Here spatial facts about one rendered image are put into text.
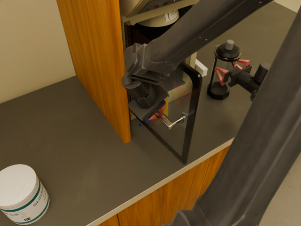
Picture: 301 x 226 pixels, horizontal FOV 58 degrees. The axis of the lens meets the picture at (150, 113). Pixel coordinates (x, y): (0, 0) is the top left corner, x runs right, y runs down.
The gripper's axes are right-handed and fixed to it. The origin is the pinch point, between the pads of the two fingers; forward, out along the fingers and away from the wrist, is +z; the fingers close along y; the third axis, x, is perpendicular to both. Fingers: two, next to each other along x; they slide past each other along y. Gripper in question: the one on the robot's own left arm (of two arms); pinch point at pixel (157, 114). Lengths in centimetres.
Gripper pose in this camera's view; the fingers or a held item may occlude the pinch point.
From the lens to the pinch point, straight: 80.7
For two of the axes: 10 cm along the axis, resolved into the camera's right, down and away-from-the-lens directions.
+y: -7.4, 6.7, -0.6
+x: 5.9, 6.0, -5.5
